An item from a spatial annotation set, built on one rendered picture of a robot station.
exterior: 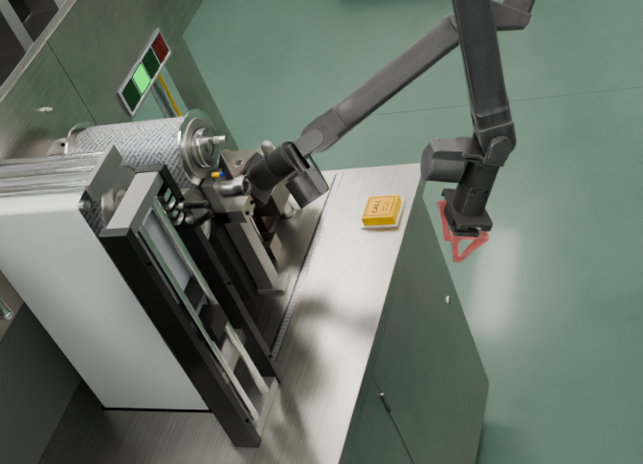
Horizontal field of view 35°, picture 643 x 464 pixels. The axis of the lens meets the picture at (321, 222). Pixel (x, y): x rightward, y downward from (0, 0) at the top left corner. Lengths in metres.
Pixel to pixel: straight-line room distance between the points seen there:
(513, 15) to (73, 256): 0.90
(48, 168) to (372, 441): 0.80
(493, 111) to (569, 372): 1.43
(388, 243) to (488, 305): 1.09
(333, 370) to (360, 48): 2.73
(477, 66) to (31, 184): 0.73
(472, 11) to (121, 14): 1.07
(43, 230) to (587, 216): 2.05
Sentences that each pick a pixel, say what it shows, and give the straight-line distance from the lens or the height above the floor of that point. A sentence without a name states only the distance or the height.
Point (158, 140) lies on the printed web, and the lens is 1.94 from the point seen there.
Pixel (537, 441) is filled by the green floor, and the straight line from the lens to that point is 2.83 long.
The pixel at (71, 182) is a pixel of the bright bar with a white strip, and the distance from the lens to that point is 1.66.
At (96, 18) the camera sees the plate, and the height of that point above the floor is 1.37.
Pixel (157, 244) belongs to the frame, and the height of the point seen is 1.34.
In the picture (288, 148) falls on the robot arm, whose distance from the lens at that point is 1.98.
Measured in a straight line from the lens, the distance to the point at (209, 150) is 1.95.
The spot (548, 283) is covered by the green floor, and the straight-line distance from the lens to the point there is 3.18.
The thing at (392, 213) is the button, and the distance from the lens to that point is 2.14.
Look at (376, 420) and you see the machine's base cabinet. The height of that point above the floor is 0.74.
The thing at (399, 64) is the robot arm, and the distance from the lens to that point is 1.96.
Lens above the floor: 2.30
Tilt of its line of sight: 39 degrees down
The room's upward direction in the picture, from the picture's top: 24 degrees counter-clockwise
